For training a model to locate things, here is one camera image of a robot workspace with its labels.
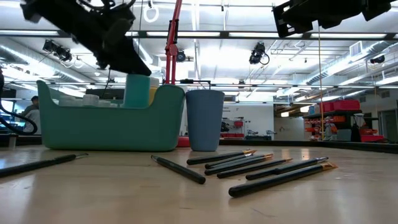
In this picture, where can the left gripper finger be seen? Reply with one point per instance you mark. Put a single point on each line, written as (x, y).
(130, 62)

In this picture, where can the large turquoise paint bottle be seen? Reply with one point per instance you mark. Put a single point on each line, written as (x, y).
(136, 91)

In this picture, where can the blue plastic cup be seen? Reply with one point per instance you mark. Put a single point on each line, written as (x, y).
(205, 121)

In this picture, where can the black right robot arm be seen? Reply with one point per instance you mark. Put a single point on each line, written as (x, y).
(348, 11)

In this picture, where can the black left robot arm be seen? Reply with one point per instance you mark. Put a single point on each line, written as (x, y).
(56, 15)

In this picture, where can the teal plastic bin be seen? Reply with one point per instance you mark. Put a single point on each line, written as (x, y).
(109, 130)

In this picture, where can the shelf with red bins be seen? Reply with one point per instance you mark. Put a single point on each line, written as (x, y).
(342, 105)

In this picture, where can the person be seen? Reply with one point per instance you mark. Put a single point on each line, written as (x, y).
(32, 115)

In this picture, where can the black paintbrush silver ferrule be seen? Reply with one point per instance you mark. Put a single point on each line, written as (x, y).
(180, 170)
(37, 165)
(233, 161)
(286, 168)

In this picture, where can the distant robot workstation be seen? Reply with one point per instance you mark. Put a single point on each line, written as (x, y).
(237, 124)

